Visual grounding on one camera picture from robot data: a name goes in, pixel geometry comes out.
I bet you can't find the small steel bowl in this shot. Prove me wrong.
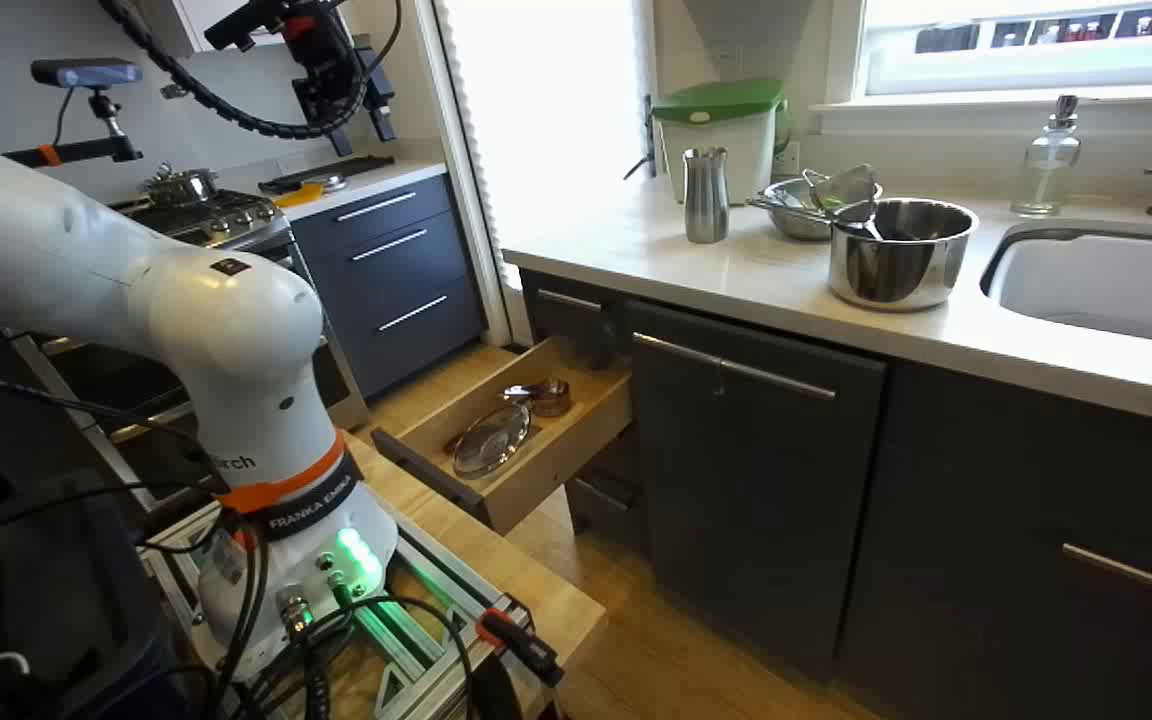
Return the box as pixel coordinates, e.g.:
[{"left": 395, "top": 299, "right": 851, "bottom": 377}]
[{"left": 751, "top": 165, "right": 878, "bottom": 246}]

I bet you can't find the blue drawer cabinet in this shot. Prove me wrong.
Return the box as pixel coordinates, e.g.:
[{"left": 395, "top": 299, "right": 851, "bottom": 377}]
[{"left": 293, "top": 176, "right": 483, "bottom": 401}]

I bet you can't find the white bin with green lid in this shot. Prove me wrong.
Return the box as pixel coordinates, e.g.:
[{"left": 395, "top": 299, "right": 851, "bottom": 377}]
[{"left": 650, "top": 80, "right": 788, "bottom": 203}]

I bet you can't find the clear soap dispenser bottle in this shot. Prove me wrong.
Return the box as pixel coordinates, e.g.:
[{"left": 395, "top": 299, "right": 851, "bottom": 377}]
[{"left": 1012, "top": 97, "right": 1084, "bottom": 218}]

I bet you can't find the glass lid in drawer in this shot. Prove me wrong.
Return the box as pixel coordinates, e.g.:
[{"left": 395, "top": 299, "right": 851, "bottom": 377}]
[{"left": 442, "top": 381, "right": 572, "bottom": 480}]

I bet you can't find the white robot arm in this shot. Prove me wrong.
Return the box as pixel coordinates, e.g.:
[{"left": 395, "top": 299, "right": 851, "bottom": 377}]
[{"left": 0, "top": 155, "right": 395, "bottom": 603}]

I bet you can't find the sink basin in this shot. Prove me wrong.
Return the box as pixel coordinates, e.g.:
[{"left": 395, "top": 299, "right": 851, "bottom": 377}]
[{"left": 981, "top": 220, "right": 1152, "bottom": 342}]

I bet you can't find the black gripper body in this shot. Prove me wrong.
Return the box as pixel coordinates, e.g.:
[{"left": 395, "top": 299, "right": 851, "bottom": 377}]
[{"left": 203, "top": 0, "right": 400, "bottom": 153}]

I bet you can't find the open wooden drawer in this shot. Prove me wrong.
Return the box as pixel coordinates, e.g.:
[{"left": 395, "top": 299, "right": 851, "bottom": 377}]
[{"left": 371, "top": 335, "right": 632, "bottom": 531}]

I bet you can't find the black corrugated cable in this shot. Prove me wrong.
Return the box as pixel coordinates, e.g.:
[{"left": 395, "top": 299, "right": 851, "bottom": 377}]
[{"left": 96, "top": 0, "right": 339, "bottom": 146}]

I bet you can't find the stovetop with kettle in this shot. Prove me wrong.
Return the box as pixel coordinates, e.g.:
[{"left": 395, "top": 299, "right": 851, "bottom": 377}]
[{"left": 112, "top": 169, "right": 289, "bottom": 250}]

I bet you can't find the dark cabinet door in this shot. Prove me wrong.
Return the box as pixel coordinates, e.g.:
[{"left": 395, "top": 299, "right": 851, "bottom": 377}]
[{"left": 628, "top": 299, "right": 889, "bottom": 682}]

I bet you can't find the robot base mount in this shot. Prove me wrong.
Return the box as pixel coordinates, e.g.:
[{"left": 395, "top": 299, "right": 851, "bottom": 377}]
[{"left": 139, "top": 508, "right": 602, "bottom": 720}]

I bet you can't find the black camera on stand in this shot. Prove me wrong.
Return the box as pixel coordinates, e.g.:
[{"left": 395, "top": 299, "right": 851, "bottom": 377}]
[{"left": 30, "top": 60, "right": 139, "bottom": 165}]

